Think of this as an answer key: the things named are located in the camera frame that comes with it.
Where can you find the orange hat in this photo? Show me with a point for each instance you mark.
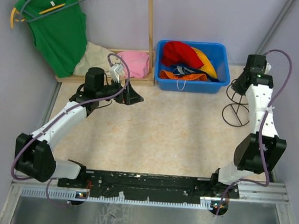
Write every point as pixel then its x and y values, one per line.
pixel 190 77

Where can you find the yellow bucket hat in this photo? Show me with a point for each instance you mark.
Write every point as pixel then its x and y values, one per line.
pixel 207 65

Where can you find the black wire hat stand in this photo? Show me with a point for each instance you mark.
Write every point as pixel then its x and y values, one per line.
pixel 235 107

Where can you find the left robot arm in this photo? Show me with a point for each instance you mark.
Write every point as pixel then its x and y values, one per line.
pixel 33 152

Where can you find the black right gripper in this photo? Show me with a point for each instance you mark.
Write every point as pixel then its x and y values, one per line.
pixel 235 85

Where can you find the wooden clothes rack frame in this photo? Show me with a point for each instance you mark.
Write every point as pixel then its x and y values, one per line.
pixel 149 79

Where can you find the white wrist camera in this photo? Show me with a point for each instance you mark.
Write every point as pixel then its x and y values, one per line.
pixel 116 72
pixel 268 67

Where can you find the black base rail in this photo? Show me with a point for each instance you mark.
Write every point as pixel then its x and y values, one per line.
pixel 160 188

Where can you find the grey clothes hanger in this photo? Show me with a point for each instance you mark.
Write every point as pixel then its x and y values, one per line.
pixel 21 15

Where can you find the green tank top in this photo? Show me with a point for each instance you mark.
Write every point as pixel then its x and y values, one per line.
pixel 62 54

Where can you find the cream cloth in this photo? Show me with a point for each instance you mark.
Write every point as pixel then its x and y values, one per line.
pixel 95 56

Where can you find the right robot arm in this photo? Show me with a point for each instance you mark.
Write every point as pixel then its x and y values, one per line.
pixel 260 151

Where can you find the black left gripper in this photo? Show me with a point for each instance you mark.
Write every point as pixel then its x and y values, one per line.
pixel 130 96

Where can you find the navy blue hat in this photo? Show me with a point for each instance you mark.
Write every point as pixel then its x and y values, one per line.
pixel 181 70

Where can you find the red bucket hat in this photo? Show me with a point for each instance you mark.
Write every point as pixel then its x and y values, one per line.
pixel 176 52

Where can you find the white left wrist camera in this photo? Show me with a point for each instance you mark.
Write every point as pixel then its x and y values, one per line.
pixel 116 72

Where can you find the pink cloth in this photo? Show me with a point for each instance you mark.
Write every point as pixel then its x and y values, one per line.
pixel 137 61

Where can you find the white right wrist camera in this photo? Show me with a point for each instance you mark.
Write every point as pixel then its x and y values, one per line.
pixel 268 67

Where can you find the blue plastic bin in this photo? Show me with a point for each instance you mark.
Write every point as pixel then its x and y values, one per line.
pixel 217 55

